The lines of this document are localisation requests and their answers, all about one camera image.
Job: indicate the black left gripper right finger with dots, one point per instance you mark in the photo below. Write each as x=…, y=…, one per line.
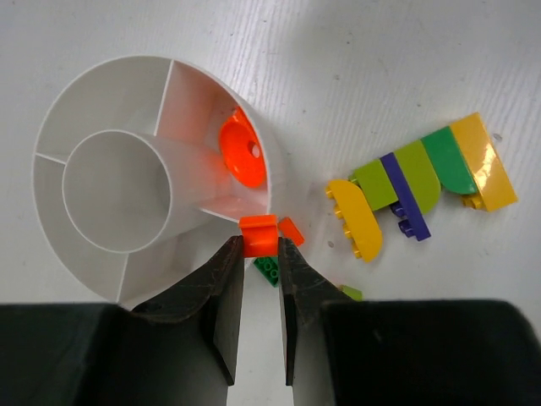
x=339, y=351

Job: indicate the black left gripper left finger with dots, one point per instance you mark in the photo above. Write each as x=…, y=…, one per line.
x=177, y=348

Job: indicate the small dark green lego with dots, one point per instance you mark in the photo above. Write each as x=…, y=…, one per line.
x=269, y=269

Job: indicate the small orange lego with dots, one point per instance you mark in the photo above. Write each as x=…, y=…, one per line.
x=289, y=230

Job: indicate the small orange lego clip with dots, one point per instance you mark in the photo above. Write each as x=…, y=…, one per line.
x=260, y=235

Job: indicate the orange round lego dish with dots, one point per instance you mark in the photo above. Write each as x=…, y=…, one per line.
x=241, y=150

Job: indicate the small lime green lego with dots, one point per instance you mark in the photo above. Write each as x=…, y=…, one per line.
x=352, y=293

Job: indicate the white round divided container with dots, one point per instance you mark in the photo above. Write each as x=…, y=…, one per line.
x=130, y=185

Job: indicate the multicolour stacked lego assembly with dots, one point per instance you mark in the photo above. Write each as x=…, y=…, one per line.
x=459, y=157

